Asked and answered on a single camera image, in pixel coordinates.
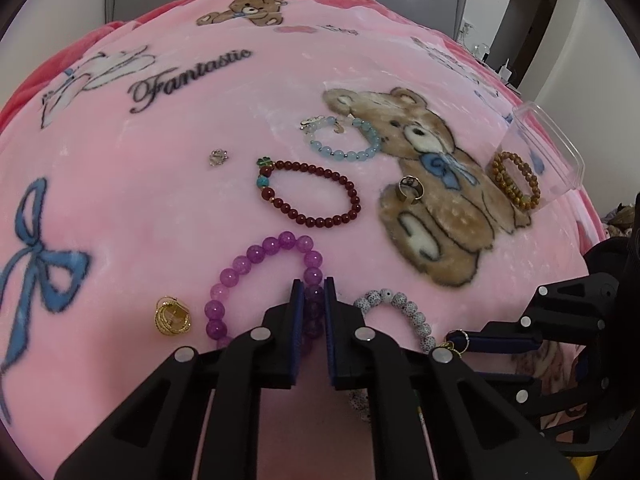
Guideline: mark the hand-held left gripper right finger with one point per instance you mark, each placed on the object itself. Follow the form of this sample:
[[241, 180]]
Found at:
[[330, 330]]

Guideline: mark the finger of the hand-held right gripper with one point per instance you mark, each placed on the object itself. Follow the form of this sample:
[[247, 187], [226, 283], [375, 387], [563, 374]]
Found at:
[[500, 344], [532, 385]]

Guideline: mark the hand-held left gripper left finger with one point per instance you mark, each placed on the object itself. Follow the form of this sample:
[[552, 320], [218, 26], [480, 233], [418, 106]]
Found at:
[[298, 320]]

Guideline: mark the gold layered earring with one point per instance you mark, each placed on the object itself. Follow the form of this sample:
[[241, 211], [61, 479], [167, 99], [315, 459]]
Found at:
[[172, 316]]

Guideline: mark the clear plastic box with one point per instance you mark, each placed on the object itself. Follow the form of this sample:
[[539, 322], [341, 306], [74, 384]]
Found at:
[[550, 130]]

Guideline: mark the small silver charm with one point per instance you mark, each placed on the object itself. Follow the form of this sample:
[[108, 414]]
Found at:
[[218, 157]]

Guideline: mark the mixed-colour cloth pile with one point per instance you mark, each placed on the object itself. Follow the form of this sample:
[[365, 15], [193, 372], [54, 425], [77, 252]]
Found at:
[[617, 220]]

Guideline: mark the pink printed blanket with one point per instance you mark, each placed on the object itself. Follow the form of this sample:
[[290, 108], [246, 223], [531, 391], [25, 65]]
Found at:
[[150, 185]]

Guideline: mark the white nightstand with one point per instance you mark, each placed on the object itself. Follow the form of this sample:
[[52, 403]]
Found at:
[[512, 82]]

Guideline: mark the white charger stand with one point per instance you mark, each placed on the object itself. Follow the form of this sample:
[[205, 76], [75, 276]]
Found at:
[[506, 67]]

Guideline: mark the small glass dome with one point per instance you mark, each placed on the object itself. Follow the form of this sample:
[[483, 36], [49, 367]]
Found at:
[[483, 51]]

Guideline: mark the white wall socket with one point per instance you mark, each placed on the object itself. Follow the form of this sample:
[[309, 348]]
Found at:
[[467, 30]]

